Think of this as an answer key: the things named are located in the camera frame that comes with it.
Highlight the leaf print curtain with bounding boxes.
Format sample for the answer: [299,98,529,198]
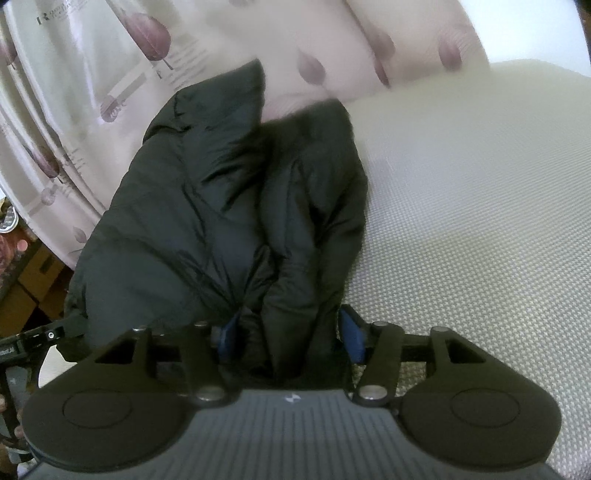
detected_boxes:
[0,0,491,274]

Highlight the white textured cloth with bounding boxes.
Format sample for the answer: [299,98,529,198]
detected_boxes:
[39,59,591,480]

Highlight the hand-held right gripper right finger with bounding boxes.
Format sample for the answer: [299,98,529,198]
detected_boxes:
[338,304,491,406]

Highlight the black puffer jacket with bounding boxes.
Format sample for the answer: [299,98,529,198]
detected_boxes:
[62,59,370,384]

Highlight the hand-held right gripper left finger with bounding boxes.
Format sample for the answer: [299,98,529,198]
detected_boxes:
[91,320,245,406]

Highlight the cardboard box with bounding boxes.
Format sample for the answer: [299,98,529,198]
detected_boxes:
[0,281,65,340]
[16,242,81,303]

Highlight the person's left hand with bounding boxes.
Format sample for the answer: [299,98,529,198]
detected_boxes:
[0,396,29,464]

